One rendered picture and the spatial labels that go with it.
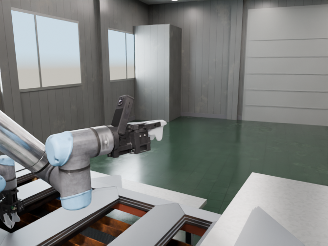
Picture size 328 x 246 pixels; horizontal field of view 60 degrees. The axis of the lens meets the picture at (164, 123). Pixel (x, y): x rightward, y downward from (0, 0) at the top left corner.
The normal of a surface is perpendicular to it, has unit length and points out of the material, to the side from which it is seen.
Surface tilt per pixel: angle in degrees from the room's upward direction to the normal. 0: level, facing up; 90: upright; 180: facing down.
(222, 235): 0
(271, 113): 90
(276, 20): 90
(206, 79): 90
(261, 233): 0
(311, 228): 0
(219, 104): 90
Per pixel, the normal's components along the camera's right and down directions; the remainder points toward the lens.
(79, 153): 0.68, 0.15
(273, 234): 0.00, -0.98
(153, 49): -0.36, 0.19
